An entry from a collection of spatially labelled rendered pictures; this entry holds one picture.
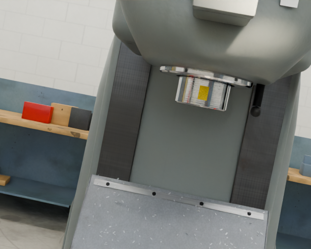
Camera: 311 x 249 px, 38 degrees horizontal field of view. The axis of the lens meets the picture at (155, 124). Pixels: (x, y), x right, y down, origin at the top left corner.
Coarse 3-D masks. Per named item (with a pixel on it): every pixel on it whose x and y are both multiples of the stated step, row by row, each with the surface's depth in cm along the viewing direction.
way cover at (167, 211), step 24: (96, 192) 78; (120, 192) 78; (144, 192) 78; (168, 192) 78; (96, 216) 77; (120, 216) 77; (144, 216) 77; (168, 216) 77; (192, 216) 77; (216, 216) 77; (240, 216) 77; (264, 216) 77; (72, 240) 75; (96, 240) 75; (120, 240) 75; (144, 240) 75; (168, 240) 75; (192, 240) 75; (216, 240) 75; (240, 240) 75; (264, 240) 75
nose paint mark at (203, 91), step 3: (201, 87) 39; (204, 87) 39; (207, 87) 39; (201, 90) 39; (204, 90) 39; (207, 90) 39; (198, 93) 39; (201, 93) 39; (204, 93) 39; (207, 93) 39; (198, 96) 39; (201, 96) 39; (204, 96) 39; (201, 99) 39; (204, 99) 39
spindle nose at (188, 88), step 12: (180, 84) 40; (192, 84) 39; (204, 84) 39; (216, 84) 39; (228, 84) 40; (180, 96) 40; (192, 96) 39; (216, 96) 39; (228, 96) 40; (216, 108) 39
